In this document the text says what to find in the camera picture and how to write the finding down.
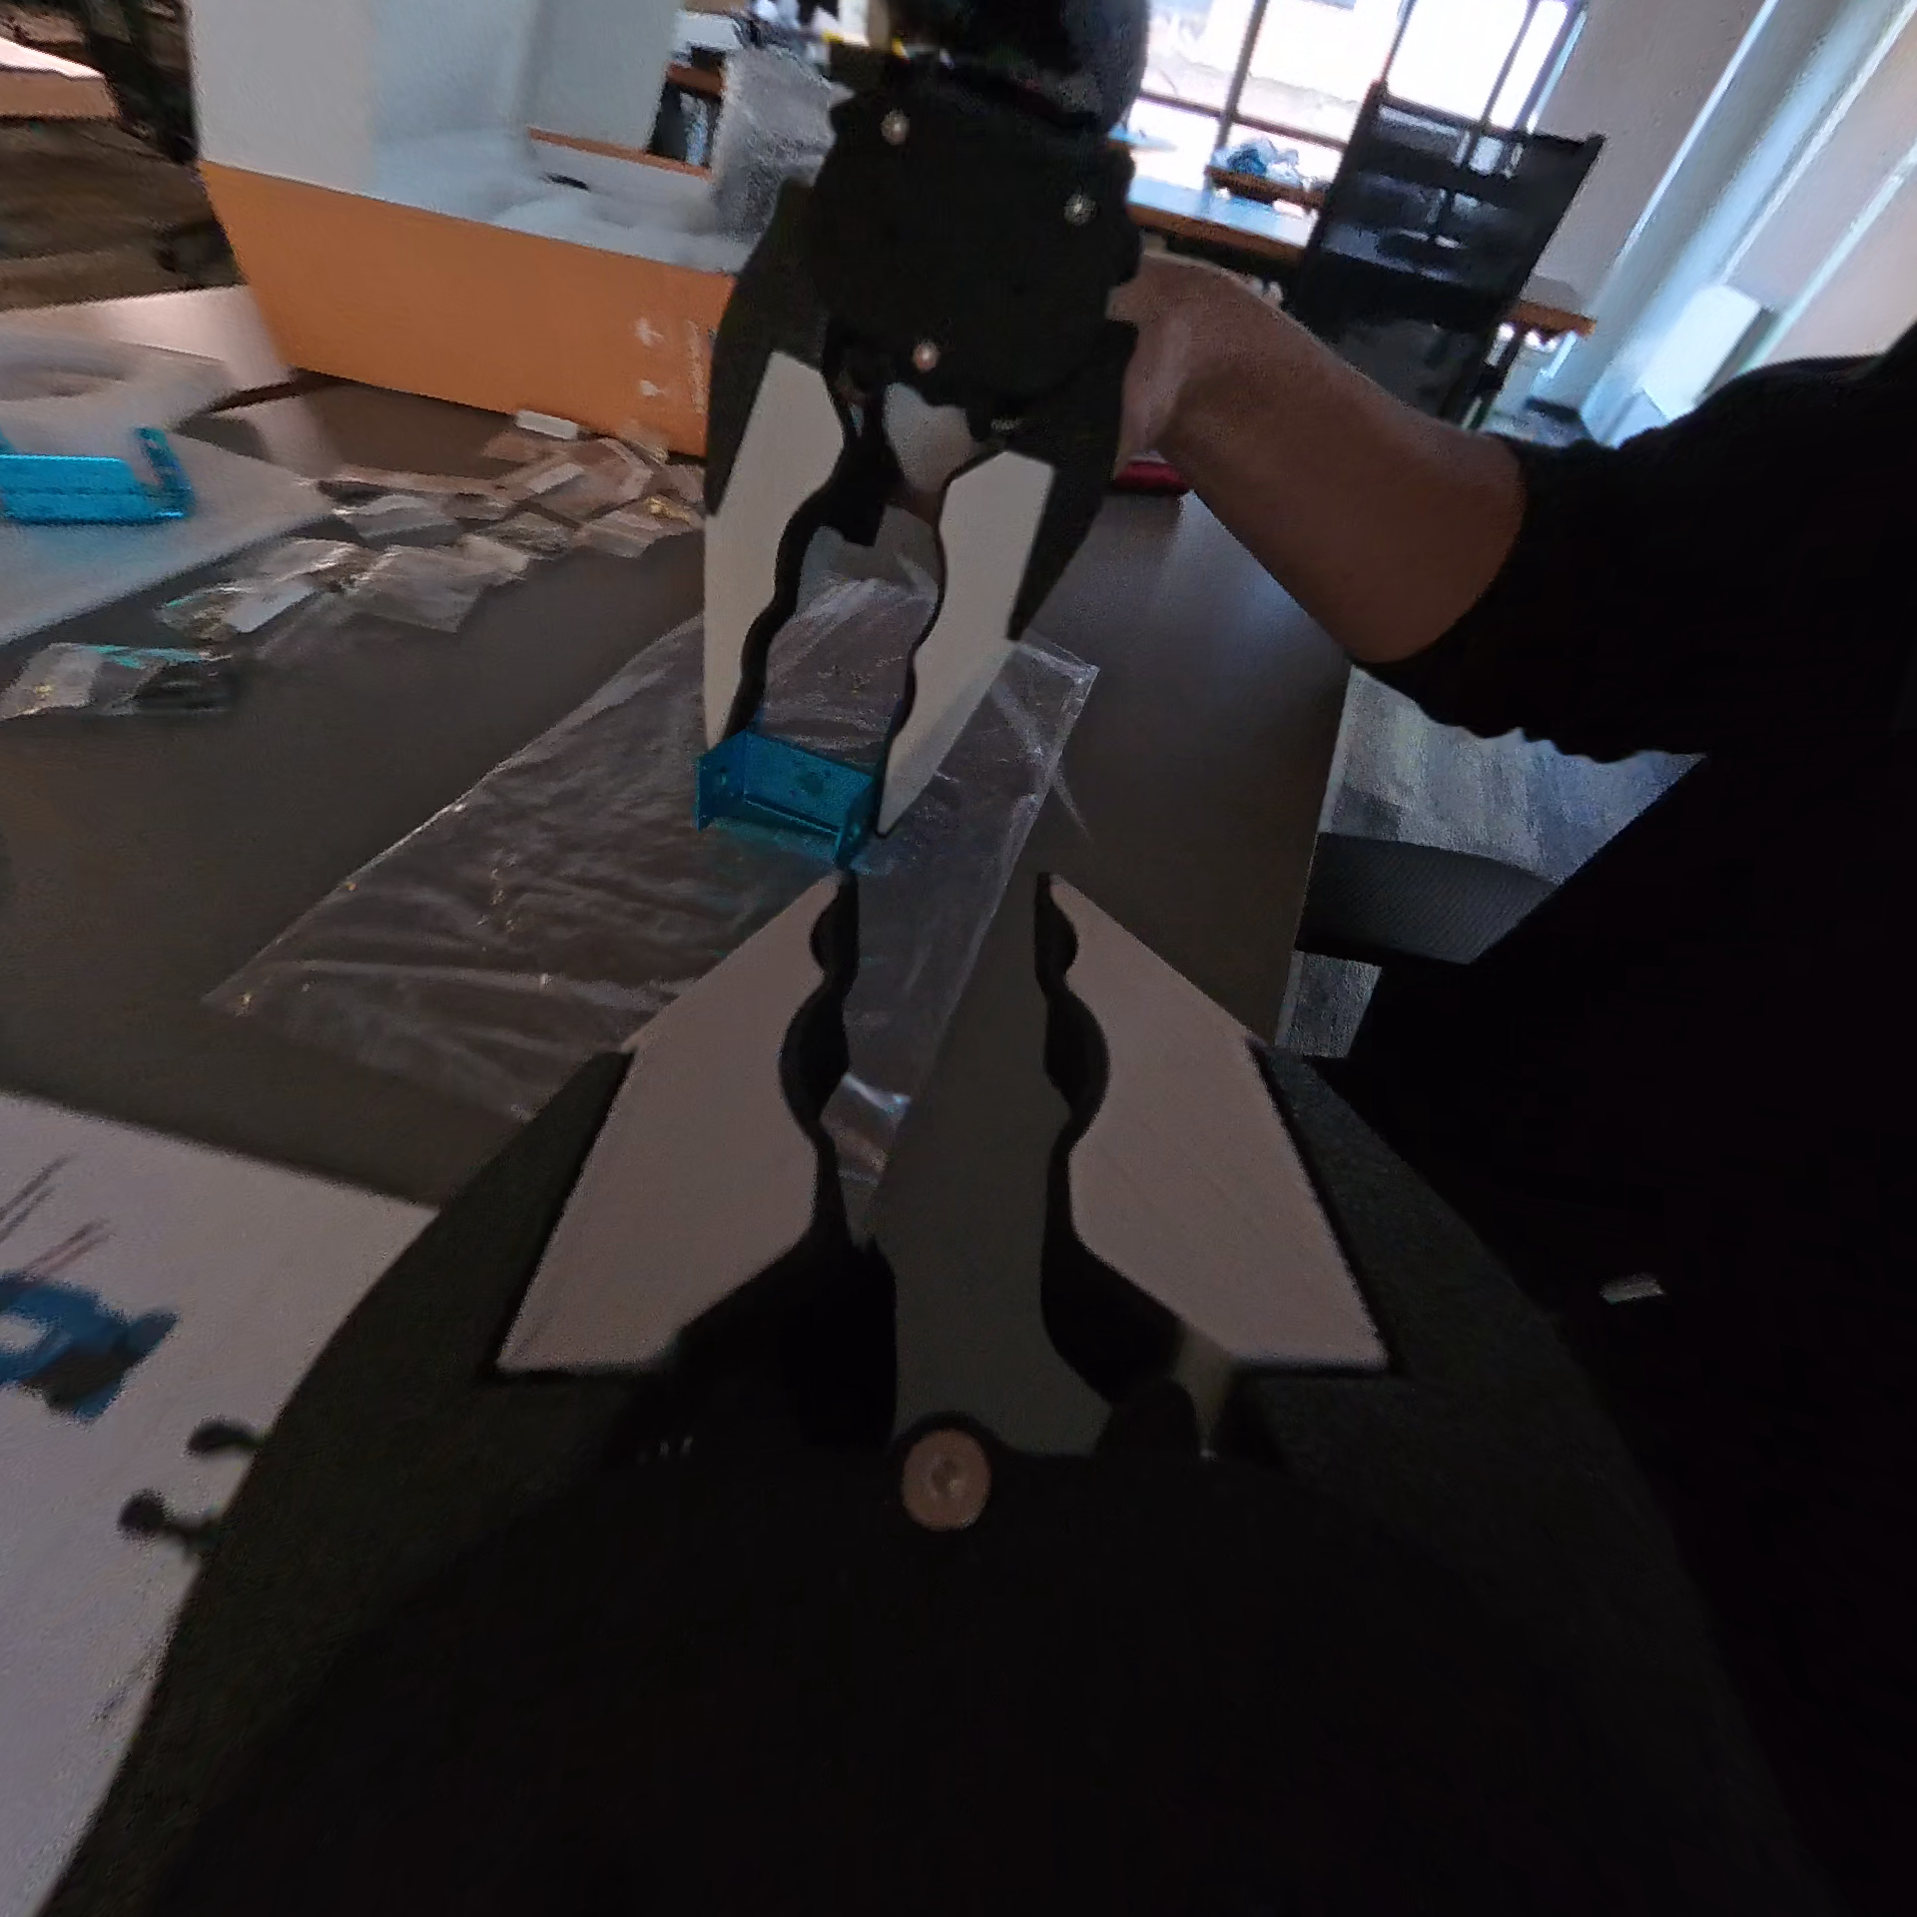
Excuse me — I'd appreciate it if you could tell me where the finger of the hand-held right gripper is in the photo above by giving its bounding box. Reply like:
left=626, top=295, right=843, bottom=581
left=877, top=451, right=1050, bottom=836
left=700, top=357, right=844, bottom=751

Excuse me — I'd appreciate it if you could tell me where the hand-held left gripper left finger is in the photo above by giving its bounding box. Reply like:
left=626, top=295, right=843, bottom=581
left=495, top=873, right=901, bottom=1453

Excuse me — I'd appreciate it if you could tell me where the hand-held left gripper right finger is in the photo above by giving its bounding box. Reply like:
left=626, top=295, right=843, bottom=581
left=1034, top=873, right=1392, bottom=1454

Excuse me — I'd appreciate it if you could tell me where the teal metal U bracket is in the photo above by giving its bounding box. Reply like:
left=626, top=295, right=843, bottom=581
left=694, top=729, right=888, bottom=873

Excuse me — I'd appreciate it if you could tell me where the large clear plastic bag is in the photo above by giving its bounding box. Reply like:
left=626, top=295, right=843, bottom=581
left=211, top=575, right=1104, bottom=1246

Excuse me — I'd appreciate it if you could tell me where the person's right forearm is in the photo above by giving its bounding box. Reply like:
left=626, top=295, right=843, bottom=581
left=1182, top=337, right=1710, bottom=751

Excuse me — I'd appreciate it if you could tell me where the wood-edged background desk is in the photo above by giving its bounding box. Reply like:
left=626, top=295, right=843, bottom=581
left=1124, top=165, right=1598, bottom=343

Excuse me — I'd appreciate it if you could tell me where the dark grey desk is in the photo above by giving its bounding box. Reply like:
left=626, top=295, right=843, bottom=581
left=0, top=285, right=1359, bottom=1440

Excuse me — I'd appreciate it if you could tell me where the person's right hand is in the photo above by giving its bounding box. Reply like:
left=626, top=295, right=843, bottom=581
left=1110, top=256, right=1352, bottom=473

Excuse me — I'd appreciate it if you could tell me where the bubble wrap bundle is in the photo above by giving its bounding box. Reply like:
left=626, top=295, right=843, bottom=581
left=710, top=52, right=836, bottom=242

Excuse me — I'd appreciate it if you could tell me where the white foam box insert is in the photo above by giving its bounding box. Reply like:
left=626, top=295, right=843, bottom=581
left=495, top=151, right=752, bottom=274

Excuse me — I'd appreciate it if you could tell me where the pile of small hardware bags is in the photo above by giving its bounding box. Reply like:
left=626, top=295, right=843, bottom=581
left=0, top=427, right=710, bottom=725

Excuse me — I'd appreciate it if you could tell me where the grey mesh chair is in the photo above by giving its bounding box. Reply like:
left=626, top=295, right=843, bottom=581
left=1295, top=831, right=1560, bottom=970

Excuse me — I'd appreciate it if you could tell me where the orange cardboard box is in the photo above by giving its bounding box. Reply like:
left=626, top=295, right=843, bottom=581
left=194, top=0, right=753, bottom=459

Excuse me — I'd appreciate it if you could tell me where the large grid window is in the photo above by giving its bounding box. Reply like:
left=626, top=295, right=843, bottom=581
left=1124, top=0, right=1592, bottom=169

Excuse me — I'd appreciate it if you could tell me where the black mesh office chair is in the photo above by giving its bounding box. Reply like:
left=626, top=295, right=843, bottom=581
left=1287, top=83, right=1606, bottom=432

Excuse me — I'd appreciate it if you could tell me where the assembly instruction manual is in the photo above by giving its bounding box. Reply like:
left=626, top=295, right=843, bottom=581
left=0, top=1093, right=440, bottom=1917

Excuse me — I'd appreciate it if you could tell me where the white foam sheet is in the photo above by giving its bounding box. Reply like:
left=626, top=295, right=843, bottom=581
left=0, top=285, right=327, bottom=648

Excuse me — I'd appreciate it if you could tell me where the teal metal bracket block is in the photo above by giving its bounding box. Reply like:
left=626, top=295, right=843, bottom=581
left=0, top=427, right=197, bottom=528

